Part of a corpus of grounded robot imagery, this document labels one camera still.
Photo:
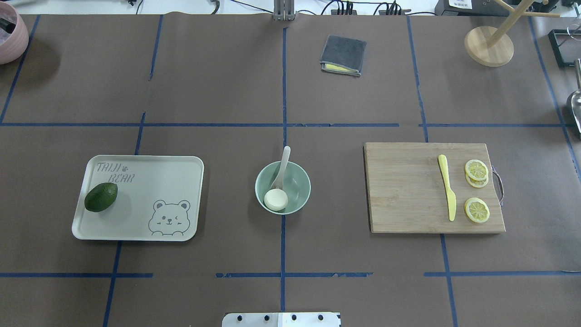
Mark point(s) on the white ceramic soup spoon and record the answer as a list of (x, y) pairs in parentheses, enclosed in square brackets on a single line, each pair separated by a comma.
[(278, 182)]

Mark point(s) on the white steamed bun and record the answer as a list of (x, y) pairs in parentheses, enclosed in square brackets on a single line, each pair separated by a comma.
[(276, 199)]

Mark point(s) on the mint green bowl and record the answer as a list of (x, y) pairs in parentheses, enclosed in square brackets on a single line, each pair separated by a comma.
[(297, 186)]

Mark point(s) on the pink bowl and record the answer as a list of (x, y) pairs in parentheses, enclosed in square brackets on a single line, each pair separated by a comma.
[(14, 44)]

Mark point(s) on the bamboo cutting board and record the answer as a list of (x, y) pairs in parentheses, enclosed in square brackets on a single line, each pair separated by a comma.
[(406, 192)]

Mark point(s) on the white bear serving tray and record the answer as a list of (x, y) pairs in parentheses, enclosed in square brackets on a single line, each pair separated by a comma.
[(159, 198)]

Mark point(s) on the yellow plastic knife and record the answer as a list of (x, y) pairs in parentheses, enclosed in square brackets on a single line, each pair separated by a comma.
[(450, 195)]

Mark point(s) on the upper lemon slice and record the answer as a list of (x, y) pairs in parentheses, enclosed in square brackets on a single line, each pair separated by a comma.
[(476, 170)]

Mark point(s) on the lemon slice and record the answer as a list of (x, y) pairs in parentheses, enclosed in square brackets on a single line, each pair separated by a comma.
[(476, 210), (476, 170)]

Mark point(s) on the hidden lemon slice underneath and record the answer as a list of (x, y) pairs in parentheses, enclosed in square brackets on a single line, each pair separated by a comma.
[(476, 183)]

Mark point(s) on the lower lemon slice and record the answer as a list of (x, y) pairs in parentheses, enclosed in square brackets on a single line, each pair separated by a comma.
[(476, 210)]

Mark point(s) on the green avocado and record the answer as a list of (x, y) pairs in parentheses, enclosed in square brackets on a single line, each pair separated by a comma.
[(101, 197)]

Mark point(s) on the wooden mug tree stand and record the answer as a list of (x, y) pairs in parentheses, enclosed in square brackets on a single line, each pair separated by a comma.
[(491, 46)]

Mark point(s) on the metal scoop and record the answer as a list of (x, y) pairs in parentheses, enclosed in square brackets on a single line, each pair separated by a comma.
[(574, 99)]

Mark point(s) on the black glass rack tray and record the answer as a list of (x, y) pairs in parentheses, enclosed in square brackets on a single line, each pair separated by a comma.
[(566, 50)]

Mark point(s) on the aluminium camera post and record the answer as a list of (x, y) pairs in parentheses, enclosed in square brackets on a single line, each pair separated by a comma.
[(284, 10)]

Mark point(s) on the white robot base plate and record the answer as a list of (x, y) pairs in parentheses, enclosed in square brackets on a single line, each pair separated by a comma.
[(282, 319)]

